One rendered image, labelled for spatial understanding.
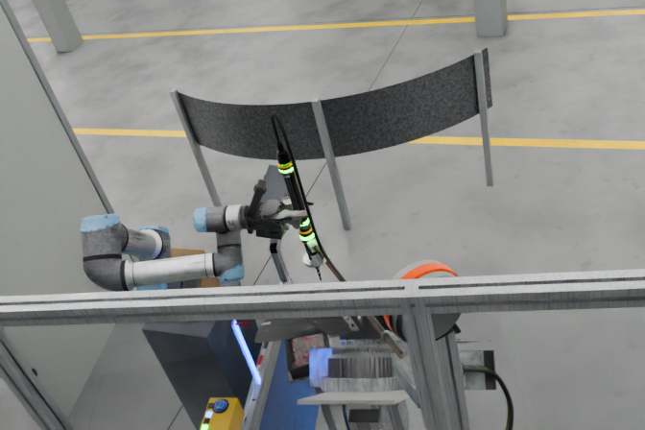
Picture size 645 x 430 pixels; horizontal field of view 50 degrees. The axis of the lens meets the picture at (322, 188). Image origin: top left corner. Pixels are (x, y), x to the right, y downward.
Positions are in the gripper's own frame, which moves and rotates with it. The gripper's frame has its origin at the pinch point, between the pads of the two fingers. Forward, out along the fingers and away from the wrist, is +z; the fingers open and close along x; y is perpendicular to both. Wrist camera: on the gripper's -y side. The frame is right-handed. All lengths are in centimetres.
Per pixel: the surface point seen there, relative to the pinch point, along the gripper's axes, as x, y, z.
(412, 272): 59, -30, 38
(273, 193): -64, 42, -36
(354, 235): -178, 166, -40
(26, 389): 74, -16, -44
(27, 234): -86, 73, -181
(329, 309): 74, -36, 26
